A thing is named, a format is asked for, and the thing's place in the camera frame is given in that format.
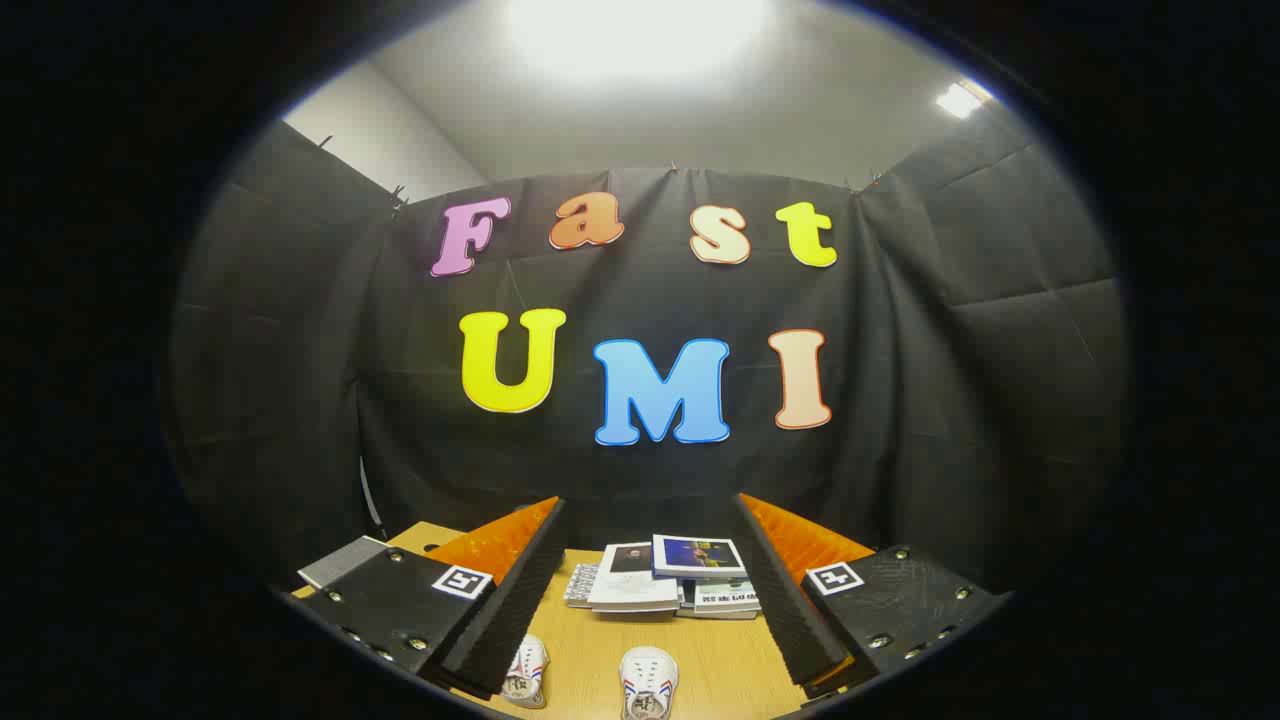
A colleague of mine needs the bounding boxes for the grey fabric storage box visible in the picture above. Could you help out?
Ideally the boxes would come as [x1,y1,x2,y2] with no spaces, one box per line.
[297,536,391,593]

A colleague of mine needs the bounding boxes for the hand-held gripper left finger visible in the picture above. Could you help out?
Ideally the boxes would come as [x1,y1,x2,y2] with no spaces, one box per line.
[298,497,569,700]

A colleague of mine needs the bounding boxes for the white book with dark picture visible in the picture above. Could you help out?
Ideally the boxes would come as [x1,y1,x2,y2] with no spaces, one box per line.
[588,542,683,614]

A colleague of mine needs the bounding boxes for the teal and white cover book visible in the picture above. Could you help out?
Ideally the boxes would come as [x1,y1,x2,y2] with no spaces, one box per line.
[690,577,762,613]

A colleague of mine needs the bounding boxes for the large round ceiling light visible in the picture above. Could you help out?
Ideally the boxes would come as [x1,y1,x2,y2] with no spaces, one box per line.
[505,0,773,83]

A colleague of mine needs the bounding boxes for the white striped canvas shoe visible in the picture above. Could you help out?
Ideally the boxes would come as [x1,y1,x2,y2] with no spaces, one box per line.
[500,635,551,709]
[618,646,680,720]

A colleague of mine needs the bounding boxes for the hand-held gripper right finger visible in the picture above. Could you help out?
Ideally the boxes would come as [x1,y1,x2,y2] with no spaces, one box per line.
[736,492,1009,700]

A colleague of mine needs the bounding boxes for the small square ceiling light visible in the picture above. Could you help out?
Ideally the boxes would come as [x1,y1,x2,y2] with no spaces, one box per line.
[935,80,988,120]

